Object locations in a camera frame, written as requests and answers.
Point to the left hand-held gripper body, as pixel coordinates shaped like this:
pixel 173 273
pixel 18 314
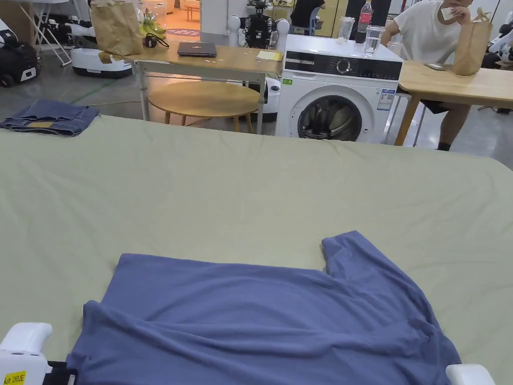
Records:
pixel 20 353

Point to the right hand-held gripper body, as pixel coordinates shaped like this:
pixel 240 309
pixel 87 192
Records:
pixel 469 375

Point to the blue shirt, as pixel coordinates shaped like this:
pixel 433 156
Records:
pixel 256 321

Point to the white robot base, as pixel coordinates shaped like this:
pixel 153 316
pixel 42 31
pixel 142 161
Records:
pixel 98 62

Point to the folded blue jeans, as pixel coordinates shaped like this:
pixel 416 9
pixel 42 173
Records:
pixel 50 118

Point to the bed with pale green sheet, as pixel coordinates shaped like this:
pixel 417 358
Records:
pixel 200 188

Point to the white washing machine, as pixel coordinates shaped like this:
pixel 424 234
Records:
pixel 340 100

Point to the black and white humanoid robot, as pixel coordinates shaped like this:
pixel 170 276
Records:
pixel 258 28

